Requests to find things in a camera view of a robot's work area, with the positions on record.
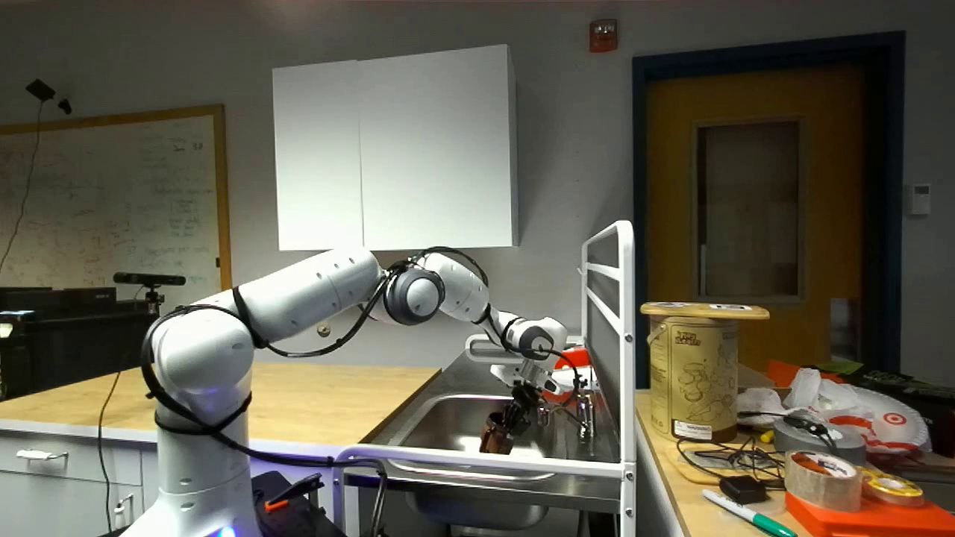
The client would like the yellow round tin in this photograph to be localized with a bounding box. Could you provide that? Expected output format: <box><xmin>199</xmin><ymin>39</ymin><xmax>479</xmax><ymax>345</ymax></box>
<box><xmin>861</xmin><ymin>472</ymin><xmax>931</xmax><ymax>508</ymax></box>

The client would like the white tubular metal rack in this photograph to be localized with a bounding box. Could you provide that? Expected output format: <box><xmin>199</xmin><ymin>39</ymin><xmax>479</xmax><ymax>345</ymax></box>
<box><xmin>579</xmin><ymin>218</ymin><xmax>637</xmax><ymax>537</ymax></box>

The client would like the black desktop machine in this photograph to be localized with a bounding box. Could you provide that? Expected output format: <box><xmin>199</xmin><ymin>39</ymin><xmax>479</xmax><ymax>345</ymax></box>
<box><xmin>0</xmin><ymin>284</ymin><xmax>157</xmax><ymax>399</ymax></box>

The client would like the brown mug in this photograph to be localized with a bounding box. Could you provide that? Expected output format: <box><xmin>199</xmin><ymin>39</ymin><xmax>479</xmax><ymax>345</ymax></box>
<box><xmin>478</xmin><ymin>411</ymin><xmax>515</xmax><ymax>455</ymax></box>

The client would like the white wall thermostat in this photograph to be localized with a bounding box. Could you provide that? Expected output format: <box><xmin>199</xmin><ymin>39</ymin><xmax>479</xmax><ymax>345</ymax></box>
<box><xmin>904</xmin><ymin>182</ymin><xmax>933</xmax><ymax>218</ymax></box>

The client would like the small black device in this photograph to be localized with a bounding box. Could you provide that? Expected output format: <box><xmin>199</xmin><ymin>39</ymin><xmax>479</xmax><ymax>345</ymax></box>
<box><xmin>719</xmin><ymin>475</ymin><xmax>770</xmax><ymax>503</ymax></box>

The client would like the white plastic bag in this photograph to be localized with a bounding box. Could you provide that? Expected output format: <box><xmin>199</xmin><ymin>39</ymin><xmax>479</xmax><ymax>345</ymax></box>
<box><xmin>736</xmin><ymin>367</ymin><xmax>933</xmax><ymax>460</ymax></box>

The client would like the green white marker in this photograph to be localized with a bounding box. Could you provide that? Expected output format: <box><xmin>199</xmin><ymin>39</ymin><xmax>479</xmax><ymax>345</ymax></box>
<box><xmin>701</xmin><ymin>485</ymin><xmax>798</xmax><ymax>537</ymax></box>

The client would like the chrome faucet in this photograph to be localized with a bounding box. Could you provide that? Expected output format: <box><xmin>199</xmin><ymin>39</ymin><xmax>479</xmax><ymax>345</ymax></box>
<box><xmin>569</xmin><ymin>384</ymin><xmax>604</xmax><ymax>446</ymax></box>

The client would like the red fire alarm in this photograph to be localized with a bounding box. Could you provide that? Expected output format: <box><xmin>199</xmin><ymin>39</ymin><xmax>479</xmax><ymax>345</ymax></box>
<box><xmin>588</xmin><ymin>17</ymin><xmax>621</xmax><ymax>57</ymax></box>

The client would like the stainless steel sink counter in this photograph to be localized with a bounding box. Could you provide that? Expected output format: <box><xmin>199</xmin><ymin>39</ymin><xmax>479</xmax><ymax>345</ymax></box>
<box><xmin>337</xmin><ymin>351</ymin><xmax>637</xmax><ymax>530</ymax></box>

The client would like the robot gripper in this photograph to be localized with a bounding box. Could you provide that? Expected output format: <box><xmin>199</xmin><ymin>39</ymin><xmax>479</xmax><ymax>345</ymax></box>
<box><xmin>485</xmin><ymin>354</ymin><xmax>561</xmax><ymax>430</ymax></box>

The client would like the black camera on stand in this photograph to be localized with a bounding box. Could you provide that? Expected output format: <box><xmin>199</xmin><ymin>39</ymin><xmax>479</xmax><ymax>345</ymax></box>
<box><xmin>109</xmin><ymin>269</ymin><xmax>188</xmax><ymax>318</ymax></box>

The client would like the wooden door with window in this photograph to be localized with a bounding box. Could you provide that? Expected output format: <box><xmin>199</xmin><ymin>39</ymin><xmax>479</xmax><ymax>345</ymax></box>
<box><xmin>630</xmin><ymin>30</ymin><xmax>907</xmax><ymax>388</ymax></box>

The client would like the white wall cabinet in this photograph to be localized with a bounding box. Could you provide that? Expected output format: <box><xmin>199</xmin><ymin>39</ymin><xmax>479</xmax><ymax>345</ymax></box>
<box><xmin>267</xmin><ymin>42</ymin><xmax>519</xmax><ymax>254</ymax></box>

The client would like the wood framed whiteboard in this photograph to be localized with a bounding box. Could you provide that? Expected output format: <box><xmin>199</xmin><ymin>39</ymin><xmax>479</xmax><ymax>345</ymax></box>
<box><xmin>0</xmin><ymin>102</ymin><xmax>234</xmax><ymax>302</ymax></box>

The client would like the black wall mounted camera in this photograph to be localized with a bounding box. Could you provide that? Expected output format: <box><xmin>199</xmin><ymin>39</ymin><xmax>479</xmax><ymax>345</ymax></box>
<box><xmin>22</xmin><ymin>76</ymin><xmax>75</xmax><ymax>115</ymax></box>

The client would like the flat orange case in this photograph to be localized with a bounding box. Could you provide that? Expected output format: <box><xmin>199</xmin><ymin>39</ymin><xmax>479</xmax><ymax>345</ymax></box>
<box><xmin>785</xmin><ymin>488</ymin><xmax>955</xmax><ymax>537</ymax></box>

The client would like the brown tape roll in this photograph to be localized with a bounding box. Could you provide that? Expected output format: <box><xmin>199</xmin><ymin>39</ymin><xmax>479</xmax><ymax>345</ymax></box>
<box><xmin>780</xmin><ymin>446</ymin><xmax>864</xmax><ymax>514</ymax></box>

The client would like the white drawer cabinet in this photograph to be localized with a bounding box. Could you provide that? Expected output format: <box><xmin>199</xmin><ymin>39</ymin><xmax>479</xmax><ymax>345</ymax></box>
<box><xmin>0</xmin><ymin>426</ymin><xmax>161</xmax><ymax>537</ymax></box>

